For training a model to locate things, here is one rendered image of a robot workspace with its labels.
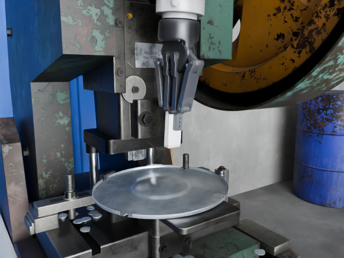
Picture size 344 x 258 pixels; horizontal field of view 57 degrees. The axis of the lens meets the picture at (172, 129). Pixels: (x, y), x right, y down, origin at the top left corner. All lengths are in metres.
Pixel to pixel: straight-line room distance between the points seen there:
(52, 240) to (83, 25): 0.41
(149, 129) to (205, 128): 1.78
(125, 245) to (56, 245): 0.13
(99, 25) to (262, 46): 0.50
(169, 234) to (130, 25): 0.43
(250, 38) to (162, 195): 0.54
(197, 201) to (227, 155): 2.02
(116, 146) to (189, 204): 0.20
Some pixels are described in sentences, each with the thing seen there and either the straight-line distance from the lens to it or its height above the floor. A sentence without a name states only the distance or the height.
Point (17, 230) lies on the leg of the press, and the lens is 0.97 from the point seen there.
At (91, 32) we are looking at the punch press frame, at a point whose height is 1.10.
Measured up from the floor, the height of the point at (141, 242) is 0.68.
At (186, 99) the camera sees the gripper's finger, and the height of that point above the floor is 0.98.
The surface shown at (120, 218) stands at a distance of 0.74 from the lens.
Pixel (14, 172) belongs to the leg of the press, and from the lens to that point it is 0.96.
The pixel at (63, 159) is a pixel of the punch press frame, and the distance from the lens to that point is 0.91.
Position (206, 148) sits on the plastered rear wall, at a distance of 2.47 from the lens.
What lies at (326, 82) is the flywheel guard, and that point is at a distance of 0.86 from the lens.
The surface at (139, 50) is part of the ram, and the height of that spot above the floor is 1.07.
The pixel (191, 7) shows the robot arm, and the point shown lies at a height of 1.14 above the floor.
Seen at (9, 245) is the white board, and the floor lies 0.59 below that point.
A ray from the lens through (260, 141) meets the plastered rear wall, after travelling 2.91.
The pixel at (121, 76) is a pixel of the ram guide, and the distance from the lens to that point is 0.62.
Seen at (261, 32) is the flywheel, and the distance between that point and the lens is 0.95.
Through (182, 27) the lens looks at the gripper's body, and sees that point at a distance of 0.57.
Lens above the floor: 1.03
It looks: 10 degrees down
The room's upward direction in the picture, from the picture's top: straight up
